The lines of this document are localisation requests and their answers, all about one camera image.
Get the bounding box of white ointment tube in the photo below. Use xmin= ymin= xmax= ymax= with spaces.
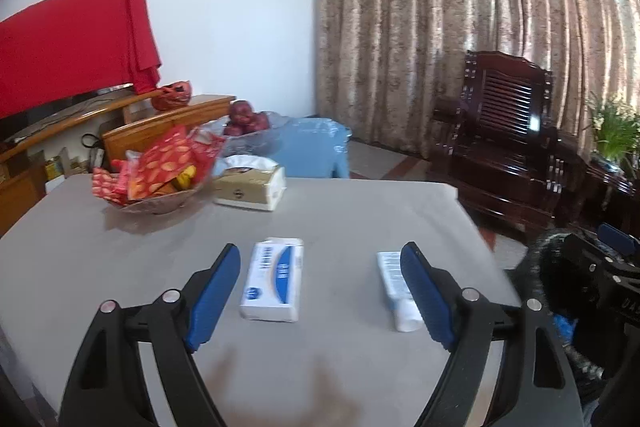
xmin=376 ymin=251 xmax=424 ymax=333

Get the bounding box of dark wooden side table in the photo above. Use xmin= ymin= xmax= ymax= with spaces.
xmin=554 ymin=160 xmax=639 ymax=239

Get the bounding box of white blue medicine box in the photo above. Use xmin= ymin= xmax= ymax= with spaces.
xmin=240 ymin=237 xmax=304 ymax=323

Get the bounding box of green potted plant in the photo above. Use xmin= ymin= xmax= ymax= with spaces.
xmin=588 ymin=93 xmax=639 ymax=170

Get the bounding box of tissue box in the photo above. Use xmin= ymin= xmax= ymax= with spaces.
xmin=213 ymin=155 xmax=286 ymax=211

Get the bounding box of glass bowl of snacks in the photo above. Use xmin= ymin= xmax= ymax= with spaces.
xmin=91 ymin=126 xmax=226 ymax=215

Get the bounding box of dark wooden armchair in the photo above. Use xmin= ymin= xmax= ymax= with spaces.
xmin=430 ymin=51 xmax=579 ymax=234

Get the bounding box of glass bowl of apples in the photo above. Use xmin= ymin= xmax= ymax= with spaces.
xmin=203 ymin=100 xmax=292 ymax=156

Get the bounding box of wooden tv cabinet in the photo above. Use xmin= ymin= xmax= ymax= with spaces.
xmin=1 ymin=89 xmax=234 ymax=233

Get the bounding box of red cloth cover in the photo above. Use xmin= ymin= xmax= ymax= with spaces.
xmin=0 ymin=0 xmax=162 ymax=118

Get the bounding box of patterned beige curtain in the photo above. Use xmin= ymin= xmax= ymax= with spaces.
xmin=316 ymin=0 xmax=639 ymax=155

